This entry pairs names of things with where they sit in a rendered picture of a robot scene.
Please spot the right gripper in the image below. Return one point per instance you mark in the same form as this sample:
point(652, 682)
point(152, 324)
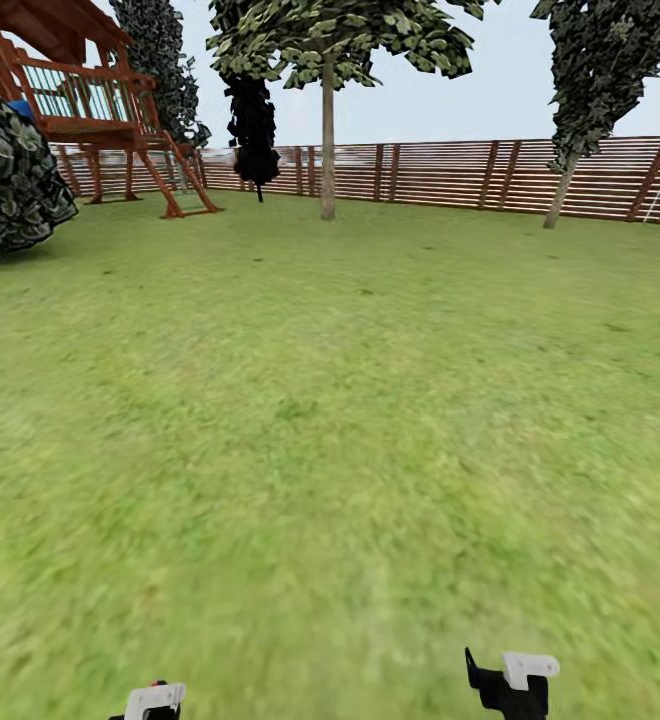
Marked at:
point(496, 693)

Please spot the bush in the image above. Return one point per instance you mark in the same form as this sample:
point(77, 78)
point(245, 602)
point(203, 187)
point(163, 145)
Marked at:
point(34, 197)

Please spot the tree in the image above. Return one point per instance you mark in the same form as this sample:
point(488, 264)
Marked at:
point(253, 130)
point(154, 50)
point(332, 40)
point(601, 56)

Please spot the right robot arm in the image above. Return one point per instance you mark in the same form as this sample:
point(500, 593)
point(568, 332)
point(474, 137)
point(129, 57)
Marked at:
point(520, 691)

